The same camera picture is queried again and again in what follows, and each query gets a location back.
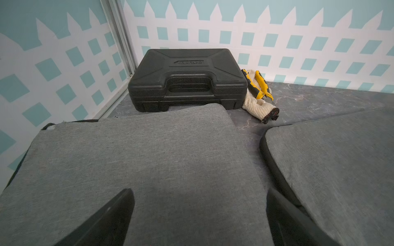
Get yellow black pliers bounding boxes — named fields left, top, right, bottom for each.
left=241, top=69, right=274, bottom=101

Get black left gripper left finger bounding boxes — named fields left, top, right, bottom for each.
left=56, top=189, right=135, bottom=246

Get black plastic tool case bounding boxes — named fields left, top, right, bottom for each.
left=128, top=49, right=247, bottom=112

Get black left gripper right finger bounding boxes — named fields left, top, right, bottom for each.
left=266, top=188, right=338, bottom=246

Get grey laptop bag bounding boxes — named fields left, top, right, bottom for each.
left=260, top=107, right=394, bottom=246
left=1, top=104, right=273, bottom=246

